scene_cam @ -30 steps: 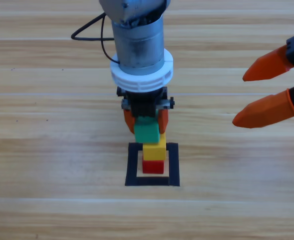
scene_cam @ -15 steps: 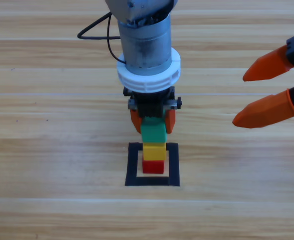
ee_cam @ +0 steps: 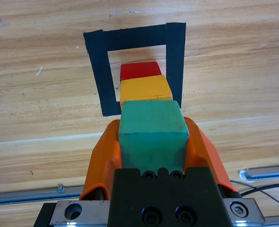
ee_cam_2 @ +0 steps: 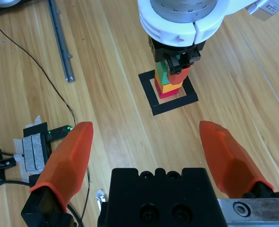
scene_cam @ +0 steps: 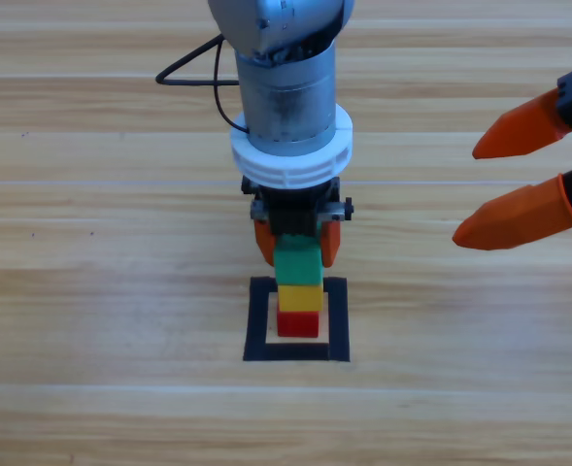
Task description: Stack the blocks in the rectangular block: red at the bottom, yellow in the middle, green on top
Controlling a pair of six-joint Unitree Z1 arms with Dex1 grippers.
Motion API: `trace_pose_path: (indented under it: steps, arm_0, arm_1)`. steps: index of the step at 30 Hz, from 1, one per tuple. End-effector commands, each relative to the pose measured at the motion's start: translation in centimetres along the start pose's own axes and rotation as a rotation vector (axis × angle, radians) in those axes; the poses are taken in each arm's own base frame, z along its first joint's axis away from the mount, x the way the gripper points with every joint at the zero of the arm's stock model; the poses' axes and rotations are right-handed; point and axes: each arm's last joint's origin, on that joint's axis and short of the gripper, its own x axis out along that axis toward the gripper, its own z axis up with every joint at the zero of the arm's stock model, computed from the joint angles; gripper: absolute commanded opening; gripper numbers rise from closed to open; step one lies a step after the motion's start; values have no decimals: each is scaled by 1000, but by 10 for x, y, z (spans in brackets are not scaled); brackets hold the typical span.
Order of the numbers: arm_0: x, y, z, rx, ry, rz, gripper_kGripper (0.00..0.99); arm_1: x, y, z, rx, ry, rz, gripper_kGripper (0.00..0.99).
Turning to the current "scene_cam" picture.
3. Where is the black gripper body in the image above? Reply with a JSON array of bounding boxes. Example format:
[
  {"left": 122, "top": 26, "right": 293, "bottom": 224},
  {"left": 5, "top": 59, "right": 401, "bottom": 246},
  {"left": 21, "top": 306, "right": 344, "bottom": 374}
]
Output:
[{"left": 240, "top": 174, "right": 354, "bottom": 239}]

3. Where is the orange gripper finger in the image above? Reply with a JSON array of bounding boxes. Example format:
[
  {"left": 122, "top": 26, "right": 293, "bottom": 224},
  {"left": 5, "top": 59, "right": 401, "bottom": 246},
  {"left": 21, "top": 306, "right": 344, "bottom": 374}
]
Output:
[
  {"left": 471, "top": 54, "right": 572, "bottom": 161},
  {"left": 318, "top": 218, "right": 343, "bottom": 268},
  {"left": 452, "top": 166, "right": 572, "bottom": 251},
  {"left": 252, "top": 218, "right": 280, "bottom": 267}
]

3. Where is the green wooden cube block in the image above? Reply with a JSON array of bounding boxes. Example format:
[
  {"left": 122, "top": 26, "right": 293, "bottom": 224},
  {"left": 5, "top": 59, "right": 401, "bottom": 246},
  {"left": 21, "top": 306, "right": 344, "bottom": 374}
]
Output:
[{"left": 273, "top": 234, "right": 325, "bottom": 286}]

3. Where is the yellow wooden cube block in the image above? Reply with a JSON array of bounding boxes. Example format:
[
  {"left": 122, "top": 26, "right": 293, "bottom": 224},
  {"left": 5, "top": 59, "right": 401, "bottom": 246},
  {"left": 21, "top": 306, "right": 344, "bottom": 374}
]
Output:
[{"left": 276, "top": 283, "right": 324, "bottom": 313}]

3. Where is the red wooden cube block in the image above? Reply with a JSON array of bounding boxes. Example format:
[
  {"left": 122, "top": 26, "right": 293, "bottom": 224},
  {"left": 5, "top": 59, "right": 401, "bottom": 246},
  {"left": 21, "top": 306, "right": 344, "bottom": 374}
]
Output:
[{"left": 276, "top": 309, "right": 320, "bottom": 339}]

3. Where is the black tape square outline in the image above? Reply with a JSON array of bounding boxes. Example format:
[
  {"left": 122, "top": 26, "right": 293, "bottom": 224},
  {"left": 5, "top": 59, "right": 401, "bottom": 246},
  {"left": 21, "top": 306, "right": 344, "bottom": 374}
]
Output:
[{"left": 242, "top": 276, "right": 352, "bottom": 364}]

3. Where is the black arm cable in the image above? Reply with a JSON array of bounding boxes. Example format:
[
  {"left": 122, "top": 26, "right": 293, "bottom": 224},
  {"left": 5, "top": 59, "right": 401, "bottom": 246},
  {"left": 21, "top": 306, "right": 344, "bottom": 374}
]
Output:
[{"left": 154, "top": 33, "right": 252, "bottom": 135}]

